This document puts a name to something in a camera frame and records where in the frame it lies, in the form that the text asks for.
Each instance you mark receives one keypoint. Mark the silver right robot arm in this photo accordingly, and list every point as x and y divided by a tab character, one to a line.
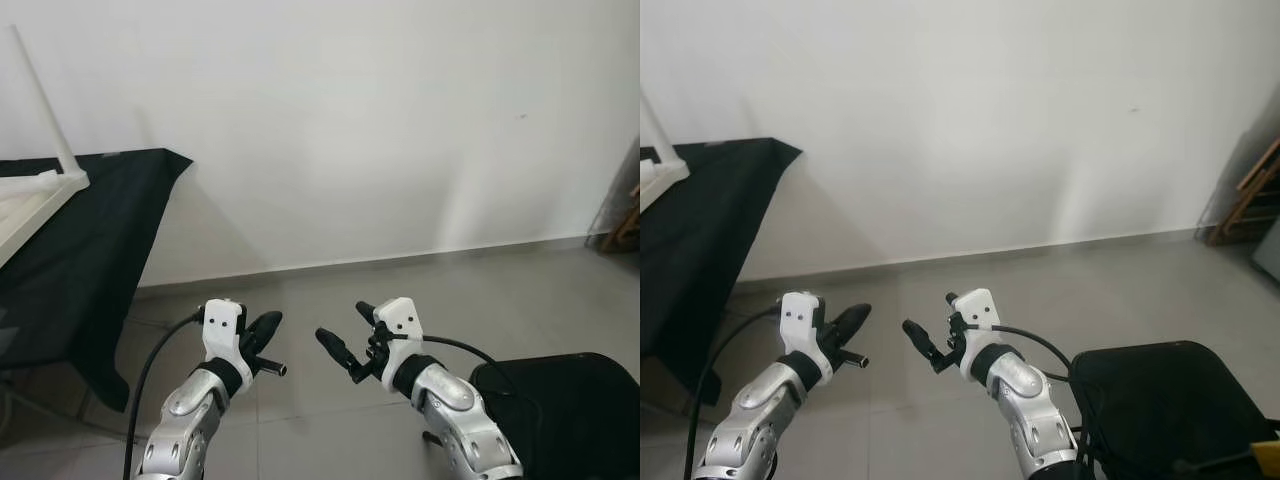
460	420
1030	420

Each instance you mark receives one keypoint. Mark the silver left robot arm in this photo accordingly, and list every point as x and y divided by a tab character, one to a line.
750	420
190	420

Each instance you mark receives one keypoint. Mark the black tablecloth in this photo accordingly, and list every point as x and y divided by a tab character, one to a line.
700	240
70	240

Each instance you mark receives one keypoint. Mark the brown wooden rack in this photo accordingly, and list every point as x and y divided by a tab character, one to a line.
1255	200
625	225

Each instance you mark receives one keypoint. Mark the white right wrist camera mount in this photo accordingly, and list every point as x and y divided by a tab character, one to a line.
400	325
980	315

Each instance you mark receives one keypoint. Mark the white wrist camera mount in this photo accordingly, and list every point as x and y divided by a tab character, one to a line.
800	320
222	325
400	325
980	315

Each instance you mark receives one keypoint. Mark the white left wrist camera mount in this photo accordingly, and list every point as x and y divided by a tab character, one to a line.
800	320
222	325

